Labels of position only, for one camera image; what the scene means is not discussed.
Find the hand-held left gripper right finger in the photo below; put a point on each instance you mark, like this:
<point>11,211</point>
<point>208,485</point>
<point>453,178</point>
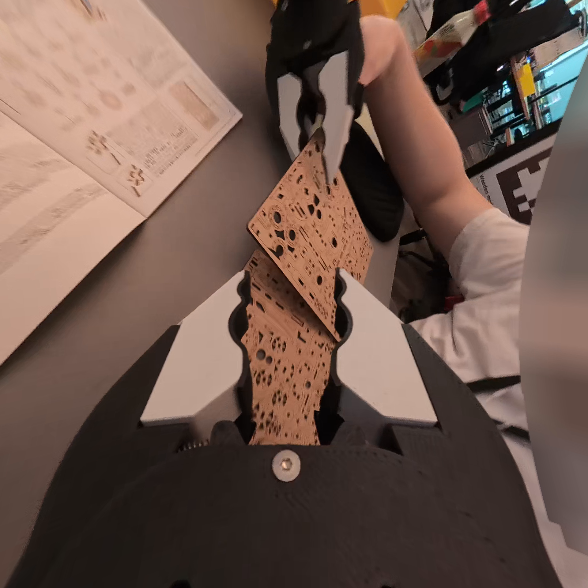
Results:
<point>386,367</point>

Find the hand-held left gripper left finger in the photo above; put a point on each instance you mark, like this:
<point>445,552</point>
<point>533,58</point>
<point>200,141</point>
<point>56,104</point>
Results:
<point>193,367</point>

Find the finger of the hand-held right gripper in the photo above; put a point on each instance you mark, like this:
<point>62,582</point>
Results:
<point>337,105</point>
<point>287,110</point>

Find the laser-cut wooden part sheet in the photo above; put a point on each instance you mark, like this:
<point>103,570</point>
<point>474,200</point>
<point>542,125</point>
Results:
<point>312,239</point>
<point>285,367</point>

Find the person's right hand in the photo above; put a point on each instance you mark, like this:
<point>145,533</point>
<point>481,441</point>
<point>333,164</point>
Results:
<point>386,50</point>

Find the black chair armrest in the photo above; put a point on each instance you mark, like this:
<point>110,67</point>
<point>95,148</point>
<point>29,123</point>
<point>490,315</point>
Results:
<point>372,193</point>

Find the colourful snack bag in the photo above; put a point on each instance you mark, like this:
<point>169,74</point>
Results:
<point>450,34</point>

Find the black backpack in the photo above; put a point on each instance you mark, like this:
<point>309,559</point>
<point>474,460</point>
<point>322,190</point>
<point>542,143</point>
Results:
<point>505,46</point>

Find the white sign with black marker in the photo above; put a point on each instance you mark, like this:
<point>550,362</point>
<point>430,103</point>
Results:
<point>519,183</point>

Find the white instruction booklet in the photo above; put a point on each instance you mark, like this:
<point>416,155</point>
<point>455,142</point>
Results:
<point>92,160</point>

